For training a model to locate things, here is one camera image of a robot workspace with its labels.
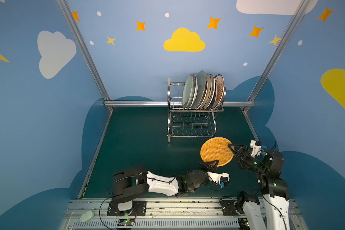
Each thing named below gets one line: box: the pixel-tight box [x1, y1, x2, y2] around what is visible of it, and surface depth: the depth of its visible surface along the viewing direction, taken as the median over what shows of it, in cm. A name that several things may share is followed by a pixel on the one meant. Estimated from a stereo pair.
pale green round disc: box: [80, 210, 95, 223], surface depth 72 cm
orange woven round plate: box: [199, 137, 235, 168], surface depth 78 cm
